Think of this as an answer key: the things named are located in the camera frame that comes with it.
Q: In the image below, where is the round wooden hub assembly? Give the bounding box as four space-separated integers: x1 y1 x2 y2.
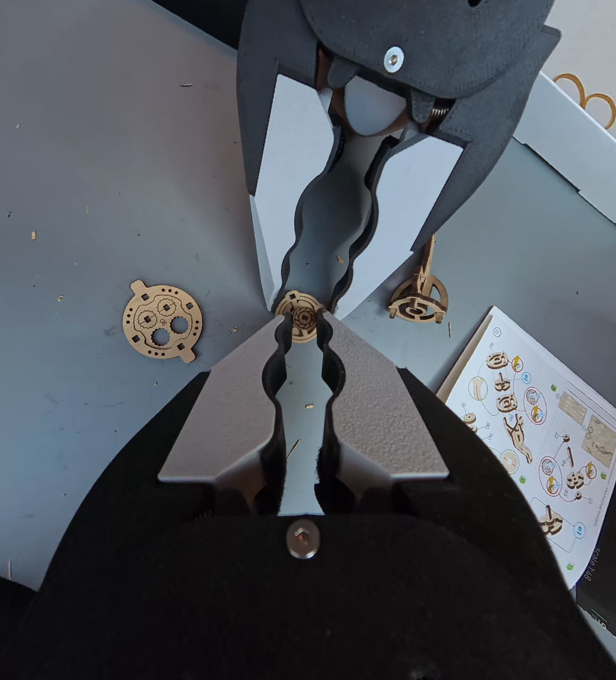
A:
275 289 326 343

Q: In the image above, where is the wooden stand with handle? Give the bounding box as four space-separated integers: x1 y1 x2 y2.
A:
388 234 449 325

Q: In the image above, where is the illustrated instruction booklet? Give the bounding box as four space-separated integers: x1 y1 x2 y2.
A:
435 305 616 590

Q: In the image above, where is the white cardboard box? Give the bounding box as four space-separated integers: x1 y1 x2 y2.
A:
510 0 616 239

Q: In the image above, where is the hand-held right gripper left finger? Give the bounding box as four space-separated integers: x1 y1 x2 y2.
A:
158 313 294 516

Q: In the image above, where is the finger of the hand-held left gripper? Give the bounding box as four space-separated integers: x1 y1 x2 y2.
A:
249 73 345 314
332 132 466 321

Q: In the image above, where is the group of yellow rubber bands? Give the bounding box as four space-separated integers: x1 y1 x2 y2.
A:
552 73 616 165

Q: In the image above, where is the round wooden gear-cutout plate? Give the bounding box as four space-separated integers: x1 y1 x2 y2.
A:
122 280 204 363

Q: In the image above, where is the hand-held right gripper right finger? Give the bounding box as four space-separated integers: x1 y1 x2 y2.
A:
316 311 450 515

